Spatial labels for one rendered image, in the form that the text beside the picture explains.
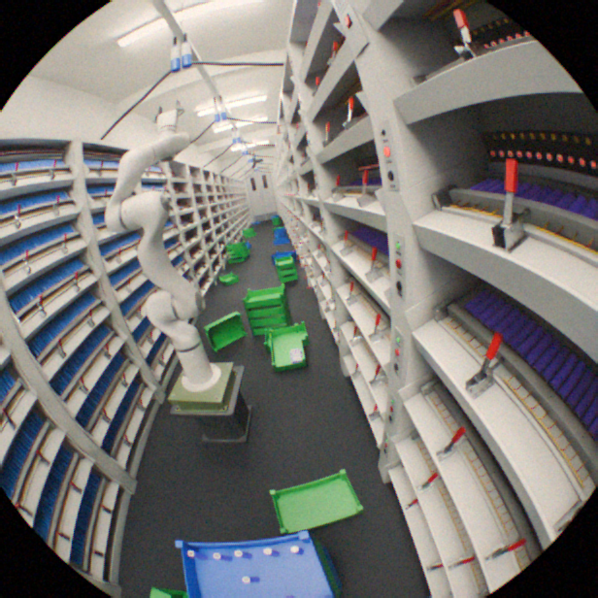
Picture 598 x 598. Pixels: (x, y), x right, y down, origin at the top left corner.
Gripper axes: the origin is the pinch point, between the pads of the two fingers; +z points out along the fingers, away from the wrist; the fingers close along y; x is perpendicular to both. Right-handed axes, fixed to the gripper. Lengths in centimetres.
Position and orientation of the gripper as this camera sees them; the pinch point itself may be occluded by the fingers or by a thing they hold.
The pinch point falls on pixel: (169, 105)
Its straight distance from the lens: 133.1
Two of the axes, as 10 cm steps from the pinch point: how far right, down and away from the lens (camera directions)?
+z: -1.3, -9.7, -1.9
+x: 1.0, 1.8, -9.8
